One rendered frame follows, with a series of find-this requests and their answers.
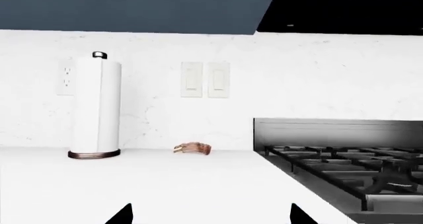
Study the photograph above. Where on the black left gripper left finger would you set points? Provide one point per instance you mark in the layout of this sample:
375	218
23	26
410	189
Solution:
125	215

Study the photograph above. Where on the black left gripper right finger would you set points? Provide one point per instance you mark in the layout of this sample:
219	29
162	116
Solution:
299	216

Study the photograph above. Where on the steel gas stove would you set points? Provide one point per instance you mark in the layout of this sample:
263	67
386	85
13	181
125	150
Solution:
340	164

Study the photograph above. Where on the white paper towel roll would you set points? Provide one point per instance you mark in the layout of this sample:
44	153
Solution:
97	105
94	154

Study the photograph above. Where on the black stove grate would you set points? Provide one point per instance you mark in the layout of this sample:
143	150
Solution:
357	167

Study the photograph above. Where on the black range hood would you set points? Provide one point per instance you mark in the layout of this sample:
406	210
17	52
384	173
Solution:
343	8

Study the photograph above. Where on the white wall power outlet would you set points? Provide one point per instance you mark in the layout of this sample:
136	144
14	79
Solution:
65	77

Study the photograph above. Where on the white wall light switch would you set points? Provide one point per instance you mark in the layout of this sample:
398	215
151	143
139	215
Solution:
218	80
191	79

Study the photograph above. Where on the blue-grey wall cabinet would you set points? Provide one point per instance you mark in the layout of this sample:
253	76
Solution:
132	8

